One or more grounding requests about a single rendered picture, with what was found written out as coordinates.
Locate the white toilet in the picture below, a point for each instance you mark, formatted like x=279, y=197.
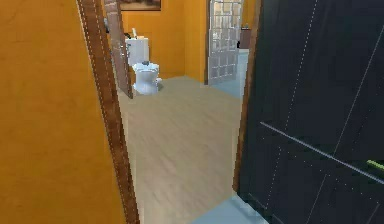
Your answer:
x=145, y=71

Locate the white glass-paned room door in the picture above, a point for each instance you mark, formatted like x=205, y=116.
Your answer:
x=224, y=40

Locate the brown wooden cabinet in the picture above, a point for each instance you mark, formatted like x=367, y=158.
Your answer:
x=245, y=38

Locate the brown wooden room door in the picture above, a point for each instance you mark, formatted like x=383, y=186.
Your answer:
x=116, y=46

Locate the black room door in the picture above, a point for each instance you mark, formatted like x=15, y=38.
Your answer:
x=313, y=110

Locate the dark framed wall picture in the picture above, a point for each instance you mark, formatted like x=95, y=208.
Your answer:
x=140, y=4

